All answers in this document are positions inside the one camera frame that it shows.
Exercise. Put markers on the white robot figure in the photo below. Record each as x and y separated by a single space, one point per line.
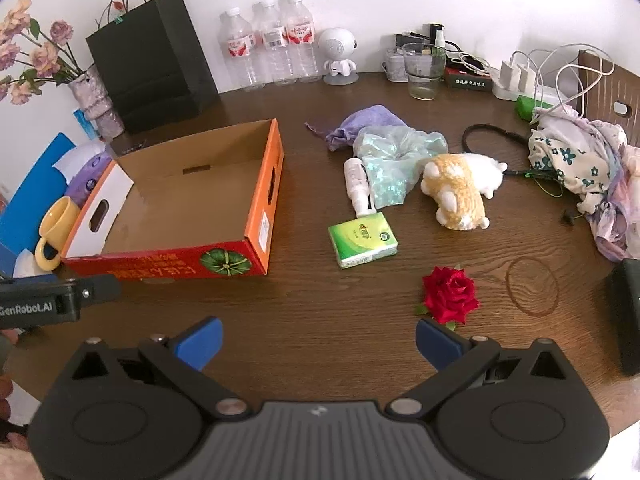
337 47

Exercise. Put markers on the yellow mug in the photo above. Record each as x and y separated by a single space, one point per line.
57 225

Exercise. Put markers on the orange cardboard box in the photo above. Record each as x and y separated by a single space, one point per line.
190 200

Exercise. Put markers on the small clear spray bottle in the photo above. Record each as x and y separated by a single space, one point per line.
439 40

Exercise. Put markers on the black case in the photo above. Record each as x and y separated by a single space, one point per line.
627 315

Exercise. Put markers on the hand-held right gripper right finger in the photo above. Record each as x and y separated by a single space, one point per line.
435 345

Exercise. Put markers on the white and tan plush toy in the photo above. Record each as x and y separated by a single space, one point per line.
460 185

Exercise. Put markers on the white spray bottle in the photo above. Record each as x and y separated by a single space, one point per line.
356 180

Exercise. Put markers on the purple patterned vase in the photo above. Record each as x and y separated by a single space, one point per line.
95 100

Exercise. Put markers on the red artificial rose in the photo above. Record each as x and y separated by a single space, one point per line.
450 292

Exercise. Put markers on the floral cloth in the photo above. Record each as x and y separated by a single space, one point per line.
575 160

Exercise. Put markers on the black paper bag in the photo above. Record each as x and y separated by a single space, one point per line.
150 60

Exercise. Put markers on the green packet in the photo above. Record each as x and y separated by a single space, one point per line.
527 107

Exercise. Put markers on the black labelled box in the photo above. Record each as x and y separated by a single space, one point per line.
467 81

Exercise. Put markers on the brown board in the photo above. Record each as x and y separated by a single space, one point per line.
610 85

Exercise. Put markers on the clear glass cup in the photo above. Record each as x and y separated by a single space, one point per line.
424 77

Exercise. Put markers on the iridescent plastic bag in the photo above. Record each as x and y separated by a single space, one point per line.
390 160

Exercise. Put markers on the black electronic device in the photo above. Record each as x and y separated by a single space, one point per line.
410 39

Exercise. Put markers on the white jar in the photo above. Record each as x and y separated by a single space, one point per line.
395 66

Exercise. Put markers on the blue folder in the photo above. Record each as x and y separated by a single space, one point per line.
25 200

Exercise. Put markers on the blue booklet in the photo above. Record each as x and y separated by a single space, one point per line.
82 122

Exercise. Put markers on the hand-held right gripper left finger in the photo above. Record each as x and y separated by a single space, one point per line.
202 342

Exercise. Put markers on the person's left hand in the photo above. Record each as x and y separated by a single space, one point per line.
4 400

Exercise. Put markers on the clear water bottle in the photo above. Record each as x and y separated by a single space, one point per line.
242 55
302 40
272 45

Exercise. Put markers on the white tissue paper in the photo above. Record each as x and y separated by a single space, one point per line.
75 157

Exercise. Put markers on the white power strip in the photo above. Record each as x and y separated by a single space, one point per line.
510 94

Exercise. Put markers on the pink cloth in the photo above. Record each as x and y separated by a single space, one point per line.
617 210

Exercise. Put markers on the pink artificial flowers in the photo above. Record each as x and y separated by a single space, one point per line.
45 55

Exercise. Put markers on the white charger plug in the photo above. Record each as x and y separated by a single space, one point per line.
510 75
526 77

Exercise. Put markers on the brown wooden desktop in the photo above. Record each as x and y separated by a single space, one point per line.
320 300

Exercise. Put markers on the green tissue pack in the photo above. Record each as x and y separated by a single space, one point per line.
362 240

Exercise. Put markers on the purple tissue pack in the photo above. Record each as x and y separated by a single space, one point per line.
85 180

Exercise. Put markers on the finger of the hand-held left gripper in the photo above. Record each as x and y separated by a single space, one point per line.
100 289

